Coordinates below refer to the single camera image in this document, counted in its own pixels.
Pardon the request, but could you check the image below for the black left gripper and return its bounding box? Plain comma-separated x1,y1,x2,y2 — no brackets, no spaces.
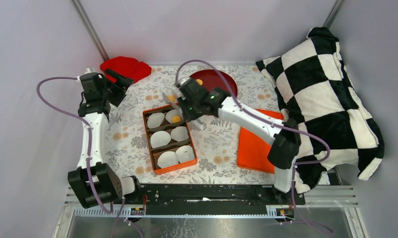
100,68,135,107

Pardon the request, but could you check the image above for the round beige biscuit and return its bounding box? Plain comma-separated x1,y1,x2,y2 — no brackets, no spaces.
171,116,181,123
167,95,176,103
196,79,203,86

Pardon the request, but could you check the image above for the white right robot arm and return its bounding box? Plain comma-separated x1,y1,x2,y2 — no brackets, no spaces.
175,77,301,204

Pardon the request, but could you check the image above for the red cloth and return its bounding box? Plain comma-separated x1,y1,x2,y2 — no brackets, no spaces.
100,56,152,83

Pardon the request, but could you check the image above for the dark red round plate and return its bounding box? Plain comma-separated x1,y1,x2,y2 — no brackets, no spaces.
190,69,238,96

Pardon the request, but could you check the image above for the orange cookie tin box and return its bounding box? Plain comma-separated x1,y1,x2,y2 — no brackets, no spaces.
142,105,198,175

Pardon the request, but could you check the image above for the floral table cloth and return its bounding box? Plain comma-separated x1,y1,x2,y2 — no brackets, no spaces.
103,65,273,184

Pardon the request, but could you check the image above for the orange tin lid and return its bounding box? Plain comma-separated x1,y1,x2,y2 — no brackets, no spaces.
236,127,275,174

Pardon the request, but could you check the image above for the black white checkered blanket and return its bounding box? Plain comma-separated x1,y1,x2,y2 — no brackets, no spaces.
256,27,385,193

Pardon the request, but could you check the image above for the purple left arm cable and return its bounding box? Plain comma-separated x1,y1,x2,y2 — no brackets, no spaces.
37,76,114,216

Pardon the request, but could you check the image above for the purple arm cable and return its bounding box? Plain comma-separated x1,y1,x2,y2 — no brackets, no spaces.
174,59,334,236
37,76,114,216

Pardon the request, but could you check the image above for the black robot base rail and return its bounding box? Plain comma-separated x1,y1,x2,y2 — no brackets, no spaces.
125,183,305,215

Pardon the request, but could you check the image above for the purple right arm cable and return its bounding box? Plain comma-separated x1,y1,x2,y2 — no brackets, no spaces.
174,59,334,236

